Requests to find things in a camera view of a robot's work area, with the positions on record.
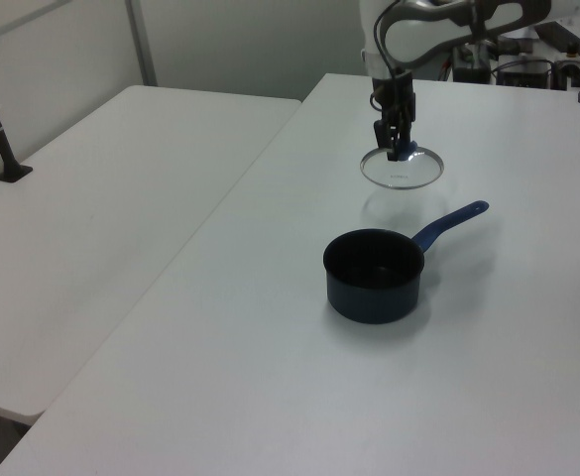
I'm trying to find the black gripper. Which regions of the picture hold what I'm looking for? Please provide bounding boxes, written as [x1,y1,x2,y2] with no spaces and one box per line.
[370,70,417,164]

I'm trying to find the glass lid with blue knob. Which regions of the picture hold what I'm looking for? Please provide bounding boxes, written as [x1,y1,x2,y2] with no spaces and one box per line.
[359,139,445,191]

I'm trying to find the lab electronics equipment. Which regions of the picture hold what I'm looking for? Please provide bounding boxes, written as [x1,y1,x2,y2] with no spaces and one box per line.
[437,19,580,92]

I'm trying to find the white folding table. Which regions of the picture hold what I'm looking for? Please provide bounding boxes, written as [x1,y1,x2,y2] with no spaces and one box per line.
[0,84,304,476]

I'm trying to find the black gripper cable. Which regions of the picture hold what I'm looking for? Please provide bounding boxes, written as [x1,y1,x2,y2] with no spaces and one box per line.
[368,0,406,116]

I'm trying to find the dark saucepan with blue handle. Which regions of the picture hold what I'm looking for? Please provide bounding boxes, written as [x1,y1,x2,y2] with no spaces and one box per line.
[322,199,491,326]

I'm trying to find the grey metal wall post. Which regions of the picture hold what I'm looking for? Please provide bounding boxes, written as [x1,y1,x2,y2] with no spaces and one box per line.
[124,0,159,87]

